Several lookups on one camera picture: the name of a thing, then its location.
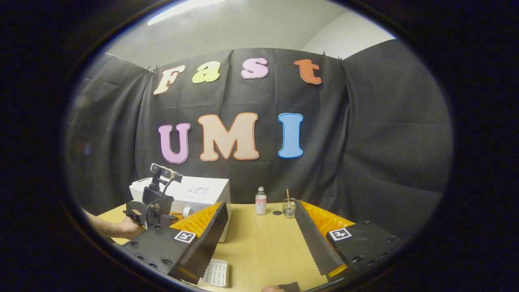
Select clear plastic bottle pink label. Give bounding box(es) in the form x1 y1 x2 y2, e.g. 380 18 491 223
255 187 267 215

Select white plastic tray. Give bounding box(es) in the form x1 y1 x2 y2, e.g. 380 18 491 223
201 259 230 288

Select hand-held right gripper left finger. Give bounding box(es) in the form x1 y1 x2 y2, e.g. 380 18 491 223
122 202 229 284

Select white microwave oven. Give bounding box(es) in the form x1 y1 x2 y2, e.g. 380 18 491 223
129 176 232 243

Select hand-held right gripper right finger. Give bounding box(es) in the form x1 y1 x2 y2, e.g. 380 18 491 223
294 199 403 281

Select black backdrop cloth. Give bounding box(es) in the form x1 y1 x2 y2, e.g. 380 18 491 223
65 39 454 240

